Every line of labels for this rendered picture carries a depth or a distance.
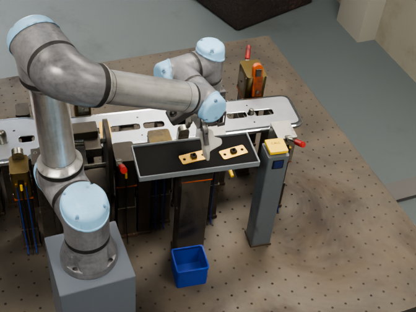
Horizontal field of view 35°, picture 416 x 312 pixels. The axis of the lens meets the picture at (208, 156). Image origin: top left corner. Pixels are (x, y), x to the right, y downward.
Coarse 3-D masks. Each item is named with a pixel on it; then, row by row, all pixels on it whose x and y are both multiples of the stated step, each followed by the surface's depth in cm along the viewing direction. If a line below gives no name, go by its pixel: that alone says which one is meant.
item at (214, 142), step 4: (200, 132) 185; (212, 132) 186; (200, 136) 186; (208, 136) 185; (212, 136) 186; (212, 140) 186; (216, 140) 187; (220, 140) 187; (212, 144) 186; (216, 144) 187; (220, 144) 187; (204, 148) 185; (208, 148) 185; (212, 148) 187; (204, 152) 186; (208, 152) 186; (204, 156) 187; (208, 156) 187
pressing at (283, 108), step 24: (0, 120) 226; (24, 120) 226; (72, 120) 228; (96, 120) 229; (120, 120) 230; (144, 120) 231; (168, 120) 232; (240, 120) 235; (264, 120) 236; (0, 144) 217; (24, 144) 218
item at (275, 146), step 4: (268, 140) 205; (272, 140) 205; (276, 140) 205; (280, 140) 205; (268, 144) 203; (272, 144) 203; (276, 144) 204; (280, 144) 204; (284, 144) 204; (268, 148) 202; (272, 148) 202; (276, 148) 202; (280, 148) 202; (284, 148) 203; (272, 152) 201; (276, 152) 201; (280, 152) 202; (284, 152) 202
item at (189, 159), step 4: (196, 152) 198; (200, 152) 198; (180, 156) 196; (184, 156) 196; (188, 156) 196; (192, 156) 195; (196, 156) 195; (200, 156) 197; (184, 160) 195; (188, 160) 195; (192, 160) 195; (196, 160) 195; (200, 160) 196; (184, 164) 194
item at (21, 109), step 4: (16, 104) 234; (20, 104) 234; (24, 104) 234; (16, 108) 232; (20, 108) 232; (24, 108) 232; (28, 108) 233; (16, 112) 231; (20, 112) 231; (24, 112) 231; (28, 112) 231; (16, 116) 230; (20, 116) 230; (24, 116) 230; (28, 116) 231; (28, 136) 237; (32, 136) 238; (24, 140) 239; (28, 140) 240
